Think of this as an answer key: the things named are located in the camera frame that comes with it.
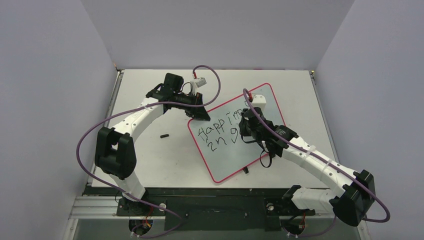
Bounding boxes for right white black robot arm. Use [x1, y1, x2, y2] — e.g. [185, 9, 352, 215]
[239, 108, 376, 227]

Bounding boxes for black whiteboard clip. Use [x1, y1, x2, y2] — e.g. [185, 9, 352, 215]
[243, 166, 249, 175]

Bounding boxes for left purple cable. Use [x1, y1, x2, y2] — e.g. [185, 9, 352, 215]
[75, 65, 222, 239]

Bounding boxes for aluminium table frame rail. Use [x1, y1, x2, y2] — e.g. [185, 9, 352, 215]
[67, 195, 369, 220]

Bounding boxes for purple cable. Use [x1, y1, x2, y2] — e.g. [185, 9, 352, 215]
[242, 88, 391, 223]
[75, 65, 222, 239]

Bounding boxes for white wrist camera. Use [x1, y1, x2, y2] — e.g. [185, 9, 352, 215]
[190, 77, 207, 94]
[248, 94, 267, 112]

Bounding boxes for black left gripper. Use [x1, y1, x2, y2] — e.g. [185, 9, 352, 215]
[173, 91, 211, 121]

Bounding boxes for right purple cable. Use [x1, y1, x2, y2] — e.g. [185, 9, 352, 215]
[242, 88, 391, 223]

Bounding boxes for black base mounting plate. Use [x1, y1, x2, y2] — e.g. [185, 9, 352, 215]
[116, 187, 331, 234]

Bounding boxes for pink-framed whiteboard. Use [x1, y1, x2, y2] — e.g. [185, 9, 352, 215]
[187, 95, 268, 184]

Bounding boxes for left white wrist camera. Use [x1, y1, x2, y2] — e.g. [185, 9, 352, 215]
[190, 77, 207, 94]

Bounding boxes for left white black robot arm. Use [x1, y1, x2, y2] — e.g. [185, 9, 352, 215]
[94, 73, 211, 216]

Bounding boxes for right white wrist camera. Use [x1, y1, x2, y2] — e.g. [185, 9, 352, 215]
[248, 94, 267, 112]

